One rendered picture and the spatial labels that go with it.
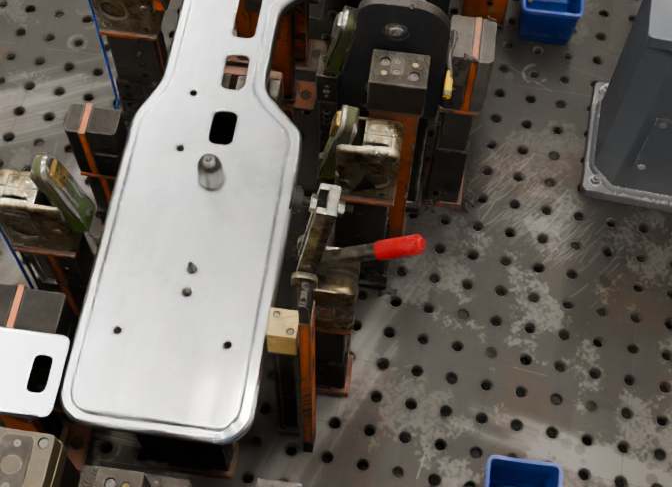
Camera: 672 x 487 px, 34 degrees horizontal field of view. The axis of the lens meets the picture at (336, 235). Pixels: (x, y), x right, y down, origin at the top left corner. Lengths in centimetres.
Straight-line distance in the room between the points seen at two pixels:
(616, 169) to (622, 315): 22
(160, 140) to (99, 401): 35
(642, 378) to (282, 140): 63
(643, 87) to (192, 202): 63
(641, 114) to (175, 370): 74
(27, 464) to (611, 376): 84
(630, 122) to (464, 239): 30
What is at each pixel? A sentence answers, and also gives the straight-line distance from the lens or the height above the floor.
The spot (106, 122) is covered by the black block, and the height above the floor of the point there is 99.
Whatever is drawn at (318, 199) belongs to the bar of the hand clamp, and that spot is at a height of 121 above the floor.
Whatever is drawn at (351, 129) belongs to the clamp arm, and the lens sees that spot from 130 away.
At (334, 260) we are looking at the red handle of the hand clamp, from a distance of 123.
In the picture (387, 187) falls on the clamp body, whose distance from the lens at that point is 139.
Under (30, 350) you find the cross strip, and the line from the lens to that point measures 133.
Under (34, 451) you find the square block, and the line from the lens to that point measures 122.
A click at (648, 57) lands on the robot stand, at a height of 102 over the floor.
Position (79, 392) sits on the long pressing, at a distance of 129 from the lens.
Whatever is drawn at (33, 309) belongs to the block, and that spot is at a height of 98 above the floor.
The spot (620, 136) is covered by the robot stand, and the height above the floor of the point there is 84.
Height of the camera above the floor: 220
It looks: 63 degrees down
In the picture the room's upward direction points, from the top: 2 degrees clockwise
